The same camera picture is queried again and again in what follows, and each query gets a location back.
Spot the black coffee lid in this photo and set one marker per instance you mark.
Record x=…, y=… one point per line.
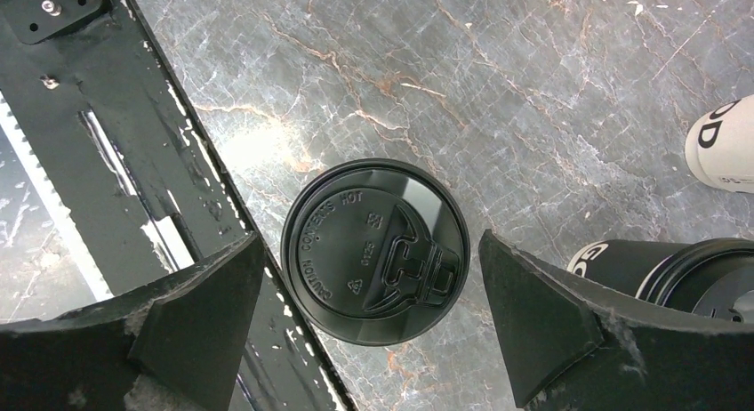
x=709, y=279
x=375, y=251

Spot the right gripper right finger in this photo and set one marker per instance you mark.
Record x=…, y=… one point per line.
x=569, y=343

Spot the black sleeved paper cup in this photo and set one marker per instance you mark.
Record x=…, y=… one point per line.
x=626, y=266

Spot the stack of white paper cups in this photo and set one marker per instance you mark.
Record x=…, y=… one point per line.
x=719, y=147

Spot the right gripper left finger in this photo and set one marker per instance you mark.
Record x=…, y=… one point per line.
x=173, y=344

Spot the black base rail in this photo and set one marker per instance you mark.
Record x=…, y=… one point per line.
x=125, y=169

